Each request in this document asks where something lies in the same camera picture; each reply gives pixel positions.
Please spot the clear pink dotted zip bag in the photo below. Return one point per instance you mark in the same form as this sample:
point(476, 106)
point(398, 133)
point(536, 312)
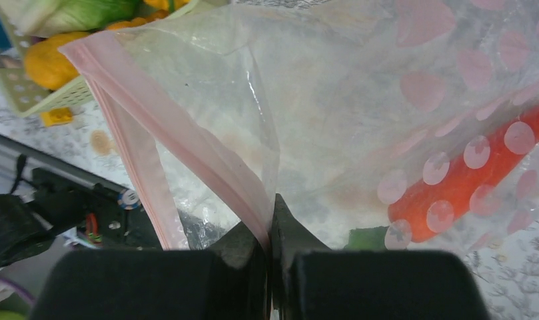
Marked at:
point(339, 119)

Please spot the orange toy carrot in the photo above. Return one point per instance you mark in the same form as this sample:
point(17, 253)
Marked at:
point(508, 145)

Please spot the pale green plastic basket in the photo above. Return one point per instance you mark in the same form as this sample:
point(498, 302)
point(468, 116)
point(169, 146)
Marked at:
point(24, 97)

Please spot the green toy leaf vegetable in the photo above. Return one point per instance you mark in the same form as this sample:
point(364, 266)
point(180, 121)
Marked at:
point(48, 18)

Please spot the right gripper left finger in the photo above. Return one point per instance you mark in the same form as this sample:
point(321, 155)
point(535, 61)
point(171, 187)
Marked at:
point(227, 280)

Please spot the yellow toy fruit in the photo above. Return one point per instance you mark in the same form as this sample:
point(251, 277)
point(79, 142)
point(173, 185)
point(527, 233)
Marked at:
point(46, 66)

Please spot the poker chip on base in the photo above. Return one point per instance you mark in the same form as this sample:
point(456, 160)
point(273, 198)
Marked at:
point(128, 200)

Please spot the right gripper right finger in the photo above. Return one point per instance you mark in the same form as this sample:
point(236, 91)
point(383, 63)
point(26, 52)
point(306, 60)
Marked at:
point(312, 281)

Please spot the small yellow block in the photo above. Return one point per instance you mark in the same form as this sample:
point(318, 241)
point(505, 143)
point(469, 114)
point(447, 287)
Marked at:
point(55, 117)

